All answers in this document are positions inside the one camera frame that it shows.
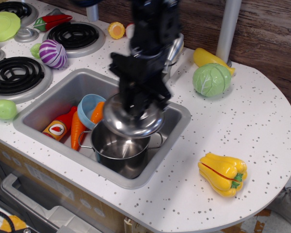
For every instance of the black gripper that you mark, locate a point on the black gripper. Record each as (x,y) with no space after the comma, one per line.
(140,81)

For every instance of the steel pot lid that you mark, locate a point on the steel pot lid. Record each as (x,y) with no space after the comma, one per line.
(118,121)

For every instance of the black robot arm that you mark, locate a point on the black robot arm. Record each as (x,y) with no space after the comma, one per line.
(157,25)

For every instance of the orange toy carrot in bowl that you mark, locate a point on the orange toy carrot in bowl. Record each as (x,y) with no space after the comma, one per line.
(97,114)

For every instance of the light blue toy bowl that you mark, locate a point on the light blue toy bowl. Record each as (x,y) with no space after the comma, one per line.
(86,107)

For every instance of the silver toy faucet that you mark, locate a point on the silver toy faucet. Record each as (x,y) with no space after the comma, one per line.
(172,57)

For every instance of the red white toy radish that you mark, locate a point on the red white toy radish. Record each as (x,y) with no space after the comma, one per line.
(130,30)

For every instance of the green toy cabbage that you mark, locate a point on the green toy cabbage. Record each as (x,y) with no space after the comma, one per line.
(211,79)

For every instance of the yellow toy squash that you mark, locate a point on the yellow toy squash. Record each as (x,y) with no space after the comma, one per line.
(202,57)

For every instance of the red toy ketchup bottle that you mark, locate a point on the red toy ketchup bottle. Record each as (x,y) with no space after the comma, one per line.
(60,125)

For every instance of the left grey support pole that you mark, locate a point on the left grey support pole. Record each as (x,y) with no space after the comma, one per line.
(92,13)

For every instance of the grey support pole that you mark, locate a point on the grey support pole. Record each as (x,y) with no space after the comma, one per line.
(228,27)
(92,13)

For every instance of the silver toy sink basin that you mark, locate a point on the silver toy sink basin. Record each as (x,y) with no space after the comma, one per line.
(67,93)

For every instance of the purple toy onion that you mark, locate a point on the purple toy onion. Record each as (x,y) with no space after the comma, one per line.
(52,54)

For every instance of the small green toy vegetable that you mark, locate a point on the small green toy vegetable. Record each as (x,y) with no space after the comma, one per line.
(35,50)

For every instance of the front black stove burner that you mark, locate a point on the front black stove burner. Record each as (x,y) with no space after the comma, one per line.
(23,79)

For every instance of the red toy chili pepper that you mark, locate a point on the red toy chili pepper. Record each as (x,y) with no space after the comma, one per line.
(48,22)

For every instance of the yellow toy bell pepper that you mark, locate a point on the yellow toy bell pepper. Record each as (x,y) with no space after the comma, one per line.
(225,174)

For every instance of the right grey support pole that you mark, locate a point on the right grey support pole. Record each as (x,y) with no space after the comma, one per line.
(228,27)

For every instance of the green toy apple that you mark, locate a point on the green toy apple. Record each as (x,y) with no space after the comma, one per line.
(8,109)

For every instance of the light green toy plate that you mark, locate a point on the light green toy plate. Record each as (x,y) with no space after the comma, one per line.
(9,25)

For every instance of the yellow object bottom left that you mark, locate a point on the yellow object bottom left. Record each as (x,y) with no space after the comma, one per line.
(17,222)

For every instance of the steel pot with handles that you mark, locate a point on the steel pot with handles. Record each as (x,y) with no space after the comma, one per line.
(122,154)

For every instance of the grey oven door handle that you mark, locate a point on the grey oven door handle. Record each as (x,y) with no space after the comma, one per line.
(58,218)

